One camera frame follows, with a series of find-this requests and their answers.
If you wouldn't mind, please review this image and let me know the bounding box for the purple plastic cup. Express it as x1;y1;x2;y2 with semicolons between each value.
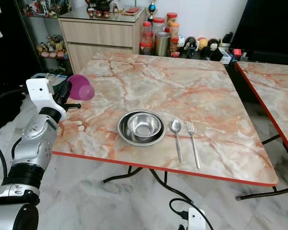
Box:
67;74;96;101

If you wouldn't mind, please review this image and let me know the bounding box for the green plastic basket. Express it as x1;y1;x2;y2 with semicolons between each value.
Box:
31;73;68;85

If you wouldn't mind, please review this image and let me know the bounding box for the glass display shelf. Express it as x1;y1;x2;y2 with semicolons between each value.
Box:
14;0;72;75

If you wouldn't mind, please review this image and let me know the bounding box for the black bag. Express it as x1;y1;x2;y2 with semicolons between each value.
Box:
0;48;29;132

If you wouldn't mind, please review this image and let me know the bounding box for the light wooden cabinet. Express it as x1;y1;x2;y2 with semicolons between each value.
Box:
58;7;147;75

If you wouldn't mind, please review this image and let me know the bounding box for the steel plate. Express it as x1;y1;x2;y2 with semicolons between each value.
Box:
117;110;166;146

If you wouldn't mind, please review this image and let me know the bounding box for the steel bowl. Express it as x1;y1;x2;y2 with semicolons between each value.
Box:
127;112;162;139

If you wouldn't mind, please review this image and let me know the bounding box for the marble top folding table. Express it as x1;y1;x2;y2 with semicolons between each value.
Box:
50;50;288;201
233;61;288;166

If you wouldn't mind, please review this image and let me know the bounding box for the dark ceramic teapot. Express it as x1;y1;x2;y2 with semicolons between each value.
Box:
96;0;112;12

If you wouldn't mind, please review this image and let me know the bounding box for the tall red lid jar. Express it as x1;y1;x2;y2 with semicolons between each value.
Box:
140;22;154;55

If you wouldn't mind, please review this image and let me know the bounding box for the steel spoon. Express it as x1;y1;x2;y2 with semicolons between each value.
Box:
170;119;184;164

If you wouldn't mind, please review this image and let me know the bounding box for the flat red box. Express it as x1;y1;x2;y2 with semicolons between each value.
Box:
125;6;142;14

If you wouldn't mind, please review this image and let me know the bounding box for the steel canister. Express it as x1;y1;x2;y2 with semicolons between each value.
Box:
155;32;172;57

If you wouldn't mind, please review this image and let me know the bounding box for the short red lid jar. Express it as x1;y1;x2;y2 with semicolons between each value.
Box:
152;17;165;34

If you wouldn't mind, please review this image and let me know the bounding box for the small trophy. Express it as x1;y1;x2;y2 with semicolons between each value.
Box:
146;0;158;21

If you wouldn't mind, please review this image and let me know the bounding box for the steel fork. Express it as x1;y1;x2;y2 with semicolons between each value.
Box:
186;122;202;170

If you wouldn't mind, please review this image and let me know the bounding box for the black white plush toy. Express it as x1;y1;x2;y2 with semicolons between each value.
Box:
182;37;197;57

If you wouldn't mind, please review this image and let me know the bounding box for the orange lid jar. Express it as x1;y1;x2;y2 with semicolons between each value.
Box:
166;12;178;38

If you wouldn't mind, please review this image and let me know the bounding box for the red cap bottle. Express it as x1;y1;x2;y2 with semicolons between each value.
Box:
232;48;243;63

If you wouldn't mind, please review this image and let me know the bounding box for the large black panel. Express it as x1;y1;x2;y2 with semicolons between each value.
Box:
230;0;288;51

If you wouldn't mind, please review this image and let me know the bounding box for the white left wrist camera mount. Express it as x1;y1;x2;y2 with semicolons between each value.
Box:
25;78;68;120

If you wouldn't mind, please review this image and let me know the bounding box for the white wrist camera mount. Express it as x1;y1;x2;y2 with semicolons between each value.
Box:
187;207;208;230
25;78;68;120

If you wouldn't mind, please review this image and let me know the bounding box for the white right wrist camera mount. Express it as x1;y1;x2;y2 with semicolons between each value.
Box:
187;207;208;230

